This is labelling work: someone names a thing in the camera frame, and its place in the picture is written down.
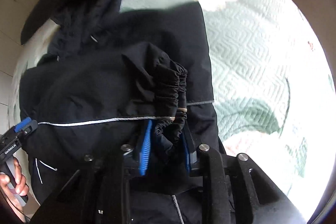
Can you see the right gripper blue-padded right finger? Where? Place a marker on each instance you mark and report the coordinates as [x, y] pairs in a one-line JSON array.
[[194, 151]]

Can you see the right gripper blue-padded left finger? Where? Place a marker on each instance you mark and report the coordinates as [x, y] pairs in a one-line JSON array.
[[136, 153]]

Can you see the black hooded jacket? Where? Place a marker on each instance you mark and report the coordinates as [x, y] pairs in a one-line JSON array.
[[104, 74]]

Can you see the green floral quilted bedspread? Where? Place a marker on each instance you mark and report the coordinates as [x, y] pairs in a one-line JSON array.
[[274, 94]]

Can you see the white wardrobe cabinet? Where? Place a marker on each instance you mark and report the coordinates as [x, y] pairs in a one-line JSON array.
[[13, 16]]

